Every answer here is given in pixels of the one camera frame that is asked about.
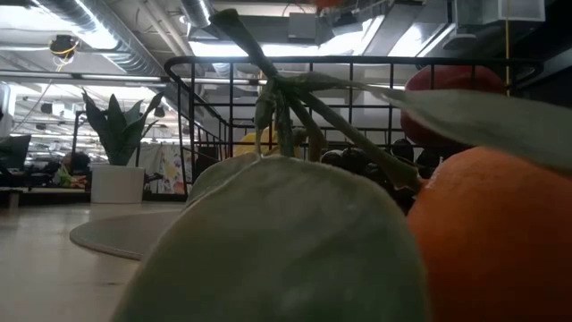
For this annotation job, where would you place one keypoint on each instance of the yellow lemon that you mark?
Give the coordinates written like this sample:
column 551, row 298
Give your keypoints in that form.
column 250, row 143

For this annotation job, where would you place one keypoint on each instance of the black grape bunch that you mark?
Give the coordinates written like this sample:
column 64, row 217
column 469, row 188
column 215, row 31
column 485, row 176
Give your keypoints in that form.
column 353, row 161

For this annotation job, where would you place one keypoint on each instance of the red pomegranate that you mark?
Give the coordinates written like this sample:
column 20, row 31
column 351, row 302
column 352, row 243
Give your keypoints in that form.
column 456, row 79

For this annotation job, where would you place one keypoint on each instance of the orange mandarin bunch with leaves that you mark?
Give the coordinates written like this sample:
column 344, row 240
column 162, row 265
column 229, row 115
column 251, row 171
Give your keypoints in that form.
column 277, row 241

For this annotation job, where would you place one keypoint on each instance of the white printed cloth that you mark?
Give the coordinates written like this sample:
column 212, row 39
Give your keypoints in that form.
column 165, row 167

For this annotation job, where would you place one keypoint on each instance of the grey ceiling box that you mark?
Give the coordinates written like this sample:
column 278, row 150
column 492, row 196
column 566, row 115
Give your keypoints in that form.
column 304, row 27

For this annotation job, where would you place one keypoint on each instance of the green plant in white pot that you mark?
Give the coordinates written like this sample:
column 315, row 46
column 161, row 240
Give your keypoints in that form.
column 117, row 183

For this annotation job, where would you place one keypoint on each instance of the grey round mat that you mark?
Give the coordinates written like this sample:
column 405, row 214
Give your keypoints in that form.
column 125, row 232

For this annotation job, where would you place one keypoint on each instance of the long white ceiling light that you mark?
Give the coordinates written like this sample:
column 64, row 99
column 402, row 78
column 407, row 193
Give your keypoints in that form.
column 111, row 77

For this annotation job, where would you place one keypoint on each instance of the person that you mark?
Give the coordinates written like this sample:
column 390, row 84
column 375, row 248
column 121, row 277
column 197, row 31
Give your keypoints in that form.
column 78, row 163

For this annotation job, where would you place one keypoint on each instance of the black round ceiling sensor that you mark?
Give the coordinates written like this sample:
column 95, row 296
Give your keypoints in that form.
column 63, row 44

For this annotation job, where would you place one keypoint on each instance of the black computer monitor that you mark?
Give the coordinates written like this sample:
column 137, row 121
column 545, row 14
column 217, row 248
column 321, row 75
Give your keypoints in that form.
column 15, row 154

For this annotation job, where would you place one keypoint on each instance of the silver round duct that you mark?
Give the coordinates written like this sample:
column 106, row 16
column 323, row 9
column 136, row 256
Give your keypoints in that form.
column 196, row 11

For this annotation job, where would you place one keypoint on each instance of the silver spiral ventilation duct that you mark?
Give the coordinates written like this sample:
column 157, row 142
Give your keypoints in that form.
column 129, row 58

